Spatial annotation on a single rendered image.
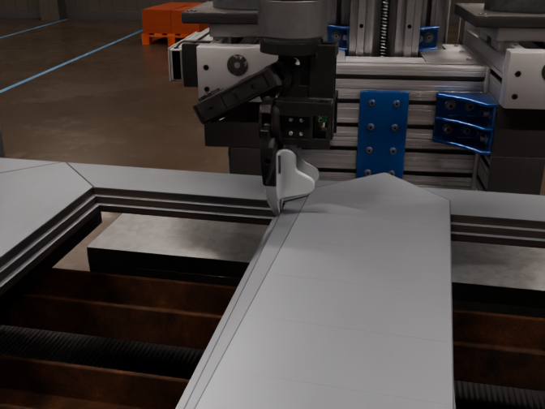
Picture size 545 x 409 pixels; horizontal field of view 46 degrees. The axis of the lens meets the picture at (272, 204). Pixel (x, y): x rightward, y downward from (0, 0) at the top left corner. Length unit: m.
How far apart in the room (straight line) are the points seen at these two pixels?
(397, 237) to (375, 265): 0.08
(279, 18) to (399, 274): 0.29
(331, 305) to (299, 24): 0.29
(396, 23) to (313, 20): 0.61
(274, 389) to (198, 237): 0.65
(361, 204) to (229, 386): 0.39
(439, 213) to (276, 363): 0.36
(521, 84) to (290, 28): 0.50
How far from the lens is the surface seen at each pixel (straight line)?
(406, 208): 0.81
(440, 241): 0.74
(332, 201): 0.82
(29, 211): 0.85
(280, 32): 0.70
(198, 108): 0.76
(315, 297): 0.61
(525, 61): 1.09
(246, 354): 0.53
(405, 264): 0.68
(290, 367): 0.52
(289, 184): 0.76
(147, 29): 8.09
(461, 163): 1.25
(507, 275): 1.05
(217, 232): 1.13
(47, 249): 0.79
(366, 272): 0.66
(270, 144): 0.72
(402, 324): 0.58
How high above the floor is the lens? 1.15
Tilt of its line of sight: 22 degrees down
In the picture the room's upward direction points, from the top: straight up
